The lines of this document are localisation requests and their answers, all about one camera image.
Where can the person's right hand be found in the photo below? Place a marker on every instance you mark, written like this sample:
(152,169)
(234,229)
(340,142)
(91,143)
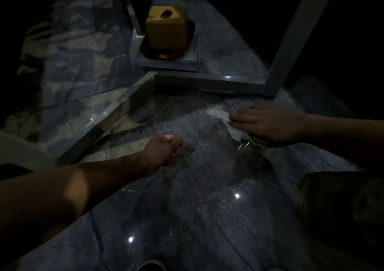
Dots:
(270,126)

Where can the person's left hand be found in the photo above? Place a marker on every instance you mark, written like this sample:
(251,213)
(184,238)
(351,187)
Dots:
(159,155)

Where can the white tissue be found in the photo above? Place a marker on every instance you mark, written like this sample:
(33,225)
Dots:
(220,114)

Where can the person's left forearm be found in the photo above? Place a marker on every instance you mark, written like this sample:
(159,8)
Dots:
(60,195)

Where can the person's left shoe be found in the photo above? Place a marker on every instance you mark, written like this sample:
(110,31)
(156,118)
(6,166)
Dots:
(151,266)

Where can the grey metal table frame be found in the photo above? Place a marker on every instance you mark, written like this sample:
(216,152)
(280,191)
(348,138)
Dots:
(210,81)

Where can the golden pedestal block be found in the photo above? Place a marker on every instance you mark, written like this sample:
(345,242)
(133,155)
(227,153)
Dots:
(166,30)

